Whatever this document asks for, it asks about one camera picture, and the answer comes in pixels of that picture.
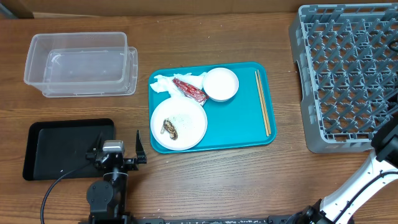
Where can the black plastic tray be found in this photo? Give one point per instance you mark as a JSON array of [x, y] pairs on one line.
[[56, 147]]

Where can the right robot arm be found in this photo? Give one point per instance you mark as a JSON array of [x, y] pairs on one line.
[[378, 170]]

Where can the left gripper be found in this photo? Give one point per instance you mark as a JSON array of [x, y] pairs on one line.
[[133, 164]]

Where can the teal serving tray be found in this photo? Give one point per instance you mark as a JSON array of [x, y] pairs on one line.
[[237, 122]]

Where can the crumpled white napkin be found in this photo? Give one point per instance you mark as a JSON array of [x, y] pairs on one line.
[[165, 84]]

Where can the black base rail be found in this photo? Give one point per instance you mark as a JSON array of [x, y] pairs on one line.
[[273, 219]]

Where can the white round plate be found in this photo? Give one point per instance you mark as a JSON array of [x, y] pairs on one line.
[[187, 116]]

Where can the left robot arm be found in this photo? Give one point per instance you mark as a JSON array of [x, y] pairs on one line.
[[107, 197]]

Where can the red snack wrapper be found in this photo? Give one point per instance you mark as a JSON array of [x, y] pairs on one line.
[[191, 91]]

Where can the white shallow bowl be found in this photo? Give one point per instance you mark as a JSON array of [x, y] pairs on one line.
[[220, 84]]

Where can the clear plastic bin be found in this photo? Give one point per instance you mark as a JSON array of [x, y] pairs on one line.
[[82, 64]]

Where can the grey dishwasher rack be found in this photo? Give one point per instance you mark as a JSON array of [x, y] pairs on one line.
[[347, 60]]

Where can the brown food scrap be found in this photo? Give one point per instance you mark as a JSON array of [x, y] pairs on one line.
[[169, 127]]

